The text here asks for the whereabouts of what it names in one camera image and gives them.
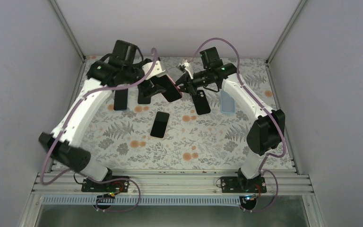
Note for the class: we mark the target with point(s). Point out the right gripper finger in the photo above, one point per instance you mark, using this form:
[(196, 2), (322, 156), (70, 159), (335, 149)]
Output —
[(187, 90), (182, 83)]

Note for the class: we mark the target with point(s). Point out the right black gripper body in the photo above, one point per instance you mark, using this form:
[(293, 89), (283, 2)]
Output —
[(194, 87)]

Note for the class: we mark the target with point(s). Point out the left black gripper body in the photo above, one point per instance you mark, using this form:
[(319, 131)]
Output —
[(143, 89)]

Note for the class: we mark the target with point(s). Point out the black smartphone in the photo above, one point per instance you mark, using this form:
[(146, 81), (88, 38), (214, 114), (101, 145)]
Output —
[(120, 100), (143, 100)]

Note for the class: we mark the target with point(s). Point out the phone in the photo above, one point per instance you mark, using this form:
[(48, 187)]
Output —
[(201, 103), (159, 125), (171, 92)]

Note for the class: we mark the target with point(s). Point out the light blue phone case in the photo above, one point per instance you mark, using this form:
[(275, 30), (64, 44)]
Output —
[(227, 103)]

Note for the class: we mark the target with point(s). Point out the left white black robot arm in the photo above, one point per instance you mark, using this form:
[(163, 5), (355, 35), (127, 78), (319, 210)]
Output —
[(115, 71)]

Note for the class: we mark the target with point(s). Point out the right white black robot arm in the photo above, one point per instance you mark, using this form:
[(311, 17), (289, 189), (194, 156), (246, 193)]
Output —
[(266, 136)]

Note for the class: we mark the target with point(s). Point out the floral patterned table mat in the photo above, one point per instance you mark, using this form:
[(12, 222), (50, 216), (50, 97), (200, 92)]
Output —
[(121, 139)]

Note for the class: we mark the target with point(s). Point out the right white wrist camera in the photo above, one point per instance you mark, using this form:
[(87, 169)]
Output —
[(186, 67)]

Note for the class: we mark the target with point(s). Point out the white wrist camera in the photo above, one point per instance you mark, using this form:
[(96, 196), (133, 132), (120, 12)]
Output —
[(158, 69), (186, 67)]

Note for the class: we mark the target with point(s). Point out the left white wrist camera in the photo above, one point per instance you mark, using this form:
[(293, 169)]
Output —
[(158, 69)]

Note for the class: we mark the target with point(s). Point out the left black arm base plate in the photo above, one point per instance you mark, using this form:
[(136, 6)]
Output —
[(120, 185)]

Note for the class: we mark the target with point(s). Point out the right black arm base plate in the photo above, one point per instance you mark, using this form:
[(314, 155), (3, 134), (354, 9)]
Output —
[(234, 184)]

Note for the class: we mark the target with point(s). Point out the grey slotted cable duct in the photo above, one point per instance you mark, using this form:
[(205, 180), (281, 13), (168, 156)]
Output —
[(144, 200)]

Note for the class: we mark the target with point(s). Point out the aluminium front rail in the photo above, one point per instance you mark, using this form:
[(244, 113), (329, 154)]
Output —
[(183, 182)]

